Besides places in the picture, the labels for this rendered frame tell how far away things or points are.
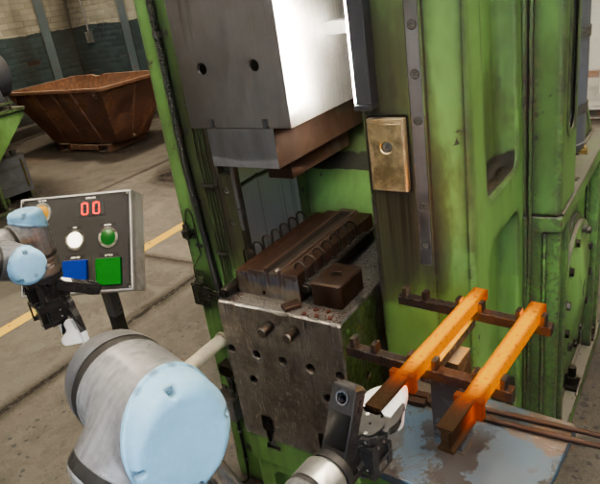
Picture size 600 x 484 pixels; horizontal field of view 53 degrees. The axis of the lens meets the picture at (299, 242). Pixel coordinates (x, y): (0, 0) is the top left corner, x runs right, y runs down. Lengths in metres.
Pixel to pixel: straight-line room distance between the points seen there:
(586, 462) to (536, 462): 1.14
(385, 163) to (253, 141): 0.31
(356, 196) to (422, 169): 0.54
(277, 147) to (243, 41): 0.24
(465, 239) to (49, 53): 9.90
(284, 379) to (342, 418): 0.74
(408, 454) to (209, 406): 0.75
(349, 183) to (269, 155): 0.54
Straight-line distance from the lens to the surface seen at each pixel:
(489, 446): 1.32
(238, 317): 1.61
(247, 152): 1.44
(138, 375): 0.62
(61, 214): 1.83
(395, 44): 1.35
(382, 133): 1.38
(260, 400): 1.75
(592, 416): 2.63
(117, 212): 1.74
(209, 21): 1.42
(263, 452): 1.90
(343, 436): 0.91
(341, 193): 1.93
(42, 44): 10.90
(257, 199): 1.77
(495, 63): 1.67
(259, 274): 1.57
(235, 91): 1.41
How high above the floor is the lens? 1.66
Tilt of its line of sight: 23 degrees down
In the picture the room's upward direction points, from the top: 9 degrees counter-clockwise
